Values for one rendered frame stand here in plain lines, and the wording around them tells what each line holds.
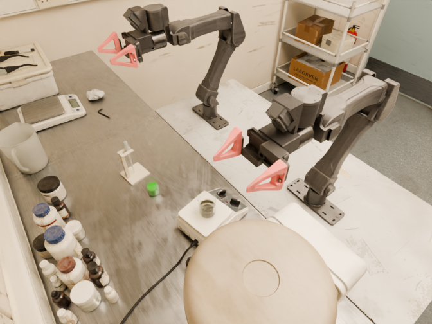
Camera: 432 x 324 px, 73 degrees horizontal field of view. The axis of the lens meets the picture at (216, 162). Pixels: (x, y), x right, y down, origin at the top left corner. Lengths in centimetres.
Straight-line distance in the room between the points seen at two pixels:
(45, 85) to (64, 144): 41
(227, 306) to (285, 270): 4
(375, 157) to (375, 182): 157
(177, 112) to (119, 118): 26
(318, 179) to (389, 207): 31
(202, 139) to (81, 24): 112
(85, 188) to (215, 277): 96
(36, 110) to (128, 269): 89
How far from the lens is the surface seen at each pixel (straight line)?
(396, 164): 278
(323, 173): 92
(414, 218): 116
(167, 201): 102
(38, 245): 98
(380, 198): 116
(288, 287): 20
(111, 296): 85
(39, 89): 166
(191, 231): 87
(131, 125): 135
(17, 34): 198
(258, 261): 21
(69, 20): 201
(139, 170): 112
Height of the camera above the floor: 170
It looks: 46 degrees down
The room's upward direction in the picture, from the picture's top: straight up
